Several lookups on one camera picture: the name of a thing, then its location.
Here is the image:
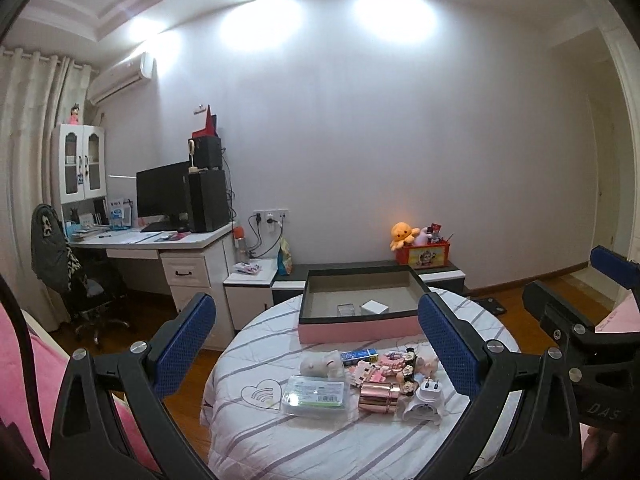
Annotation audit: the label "pink printed cloth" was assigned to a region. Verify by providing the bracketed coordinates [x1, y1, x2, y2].
[595, 294, 640, 334]

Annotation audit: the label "person's right hand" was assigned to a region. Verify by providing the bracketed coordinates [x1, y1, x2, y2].
[581, 426, 632, 480]

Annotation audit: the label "black computer monitor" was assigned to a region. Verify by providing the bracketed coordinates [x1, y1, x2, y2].
[136, 161, 194, 233]

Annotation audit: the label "black computer tower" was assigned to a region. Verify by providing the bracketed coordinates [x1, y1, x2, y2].
[187, 169, 230, 234]

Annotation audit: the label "orange octopus plush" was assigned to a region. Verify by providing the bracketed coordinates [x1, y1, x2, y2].
[390, 222, 421, 251]

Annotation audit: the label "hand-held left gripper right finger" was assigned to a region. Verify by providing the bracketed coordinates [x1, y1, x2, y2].
[416, 291, 583, 480]

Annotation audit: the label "clear case green label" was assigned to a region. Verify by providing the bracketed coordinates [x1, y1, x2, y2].
[281, 376, 349, 417]

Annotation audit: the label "red toy box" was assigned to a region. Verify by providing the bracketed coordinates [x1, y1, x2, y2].
[396, 241, 451, 269]

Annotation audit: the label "black speaker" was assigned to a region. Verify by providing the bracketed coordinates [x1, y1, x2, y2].
[189, 136, 224, 171]

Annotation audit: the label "grey plush toy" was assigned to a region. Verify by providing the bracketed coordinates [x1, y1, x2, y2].
[300, 350, 346, 379]

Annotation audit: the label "blue tube box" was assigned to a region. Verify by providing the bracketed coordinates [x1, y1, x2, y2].
[341, 349, 381, 366]

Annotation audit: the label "black office chair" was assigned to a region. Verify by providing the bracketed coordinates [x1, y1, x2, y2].
[31, 204, 135, 347]

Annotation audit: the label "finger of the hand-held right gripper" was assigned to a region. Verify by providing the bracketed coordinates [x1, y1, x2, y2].
[522, 280, 601, 361]
[589, 245, 640, 291]

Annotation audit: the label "white air conditioner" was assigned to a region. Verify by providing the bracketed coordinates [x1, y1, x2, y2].
[87, 51, 154, 106]

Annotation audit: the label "blue white box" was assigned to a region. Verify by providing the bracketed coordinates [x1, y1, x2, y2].
[109, 197, 132, 229]

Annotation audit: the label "white desk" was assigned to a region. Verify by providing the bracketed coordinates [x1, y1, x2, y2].
[65, 222, 237, 352]

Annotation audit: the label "pink white block figure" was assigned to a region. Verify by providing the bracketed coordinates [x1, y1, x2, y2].
[350, 362, 389, 387]

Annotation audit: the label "black power cables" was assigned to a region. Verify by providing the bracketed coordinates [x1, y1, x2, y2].
[246, 215, 282, 262]

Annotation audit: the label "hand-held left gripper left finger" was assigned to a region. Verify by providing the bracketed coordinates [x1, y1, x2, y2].
[49, 291, 217, 480]

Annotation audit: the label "white door frame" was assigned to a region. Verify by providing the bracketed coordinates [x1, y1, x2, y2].
[570, 0, 640, 282]

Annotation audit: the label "pink storage box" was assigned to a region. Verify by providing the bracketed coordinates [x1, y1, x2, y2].
[298, 266, 432, 346]

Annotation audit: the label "rose gold cylinder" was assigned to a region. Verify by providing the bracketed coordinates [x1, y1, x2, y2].
[358, 381, 404, 414]

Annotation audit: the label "white glass door cabinet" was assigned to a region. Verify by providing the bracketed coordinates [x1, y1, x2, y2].
[50, 124, 109, 207]

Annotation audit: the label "pink blanket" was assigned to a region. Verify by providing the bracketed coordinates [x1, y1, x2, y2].
[0, 305, 162, 480]

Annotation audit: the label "cream curtain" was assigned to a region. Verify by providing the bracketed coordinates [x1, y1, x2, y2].
[0, 45, 97, 323]

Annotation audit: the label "white plug adapter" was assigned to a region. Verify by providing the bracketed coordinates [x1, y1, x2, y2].
[402, 379, 446, 424]

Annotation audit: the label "white nightstand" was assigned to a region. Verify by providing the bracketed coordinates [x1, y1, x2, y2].
[223, 258, 279, 332]

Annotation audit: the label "white wall outlets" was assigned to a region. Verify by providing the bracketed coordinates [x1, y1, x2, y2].
[253, 208, 290, 226]

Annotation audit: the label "blue yellow snack bag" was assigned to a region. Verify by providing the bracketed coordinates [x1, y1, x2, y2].
[277, 236, 293, 276]

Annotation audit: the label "grey patterned jacket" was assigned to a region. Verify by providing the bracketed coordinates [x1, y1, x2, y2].
[31, 204, 82, 294]

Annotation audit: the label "stack of papers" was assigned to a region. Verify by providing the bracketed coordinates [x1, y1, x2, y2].
[65, 210, 112, 241]

